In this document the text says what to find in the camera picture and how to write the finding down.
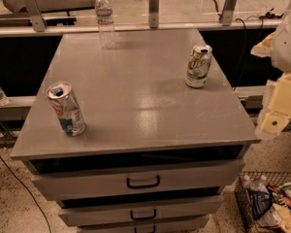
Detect clear plastic water bottle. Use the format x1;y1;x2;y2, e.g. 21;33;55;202
95;0;115;49

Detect right metal rail bracket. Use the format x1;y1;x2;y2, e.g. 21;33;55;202
219;0;237;26

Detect top grey drawer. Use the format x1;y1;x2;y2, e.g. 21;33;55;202
32;159;244;201

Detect black floor cable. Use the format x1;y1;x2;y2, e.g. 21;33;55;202
0;136;53;233

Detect metal rail bracket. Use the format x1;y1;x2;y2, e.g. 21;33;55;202
148;0;159;28
23;0;47;32
219;0;237;26

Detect wire mesh basket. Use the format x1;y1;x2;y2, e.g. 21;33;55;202
235;171;291;233

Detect left metal rail bracket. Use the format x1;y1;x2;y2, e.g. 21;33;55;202
23;0;47;32

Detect grey drawer cabinet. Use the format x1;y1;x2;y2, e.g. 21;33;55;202
9;28;262;233

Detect bottom grey drawer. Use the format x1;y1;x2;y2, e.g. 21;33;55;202
77;215;209;233

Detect centre metal rail bracket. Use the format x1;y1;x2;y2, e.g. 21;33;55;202
148;0;159;28

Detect middle grey drawer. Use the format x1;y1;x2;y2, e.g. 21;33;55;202
59;195;223;227

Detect silver blue soda can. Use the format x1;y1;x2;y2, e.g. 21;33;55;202
47;82;85;137

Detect plastic bottle in basket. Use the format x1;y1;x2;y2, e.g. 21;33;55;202
242;175;268;193

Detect grey drawer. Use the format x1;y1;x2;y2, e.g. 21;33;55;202
77;215;209;233
32;159;244;201
59;195;223;227

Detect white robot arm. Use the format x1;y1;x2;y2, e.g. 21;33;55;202
250;11;291;140

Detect green white 7up can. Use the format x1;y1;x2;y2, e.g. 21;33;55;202
185;45;212;88

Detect blue snack bag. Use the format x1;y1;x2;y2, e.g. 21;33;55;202
248;190;273;219

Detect red snack bag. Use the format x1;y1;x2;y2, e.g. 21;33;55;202
267;183;291;210

